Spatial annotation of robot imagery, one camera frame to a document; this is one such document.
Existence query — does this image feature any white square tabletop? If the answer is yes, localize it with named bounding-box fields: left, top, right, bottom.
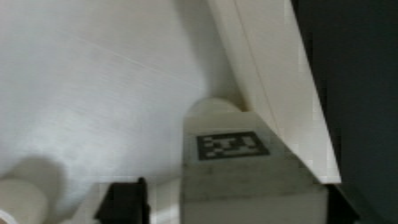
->
left=0, top=0, right=339, bottom=224

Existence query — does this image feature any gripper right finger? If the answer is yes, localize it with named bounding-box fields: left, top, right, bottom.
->
left=325, top=184, right=380, bottom=224

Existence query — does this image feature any white table leg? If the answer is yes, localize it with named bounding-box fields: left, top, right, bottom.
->
left=179, top=98, right=328, bottom=224

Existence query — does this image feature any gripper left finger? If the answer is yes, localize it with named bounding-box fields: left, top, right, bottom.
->
left=94, top=178, right=149, bottom=224

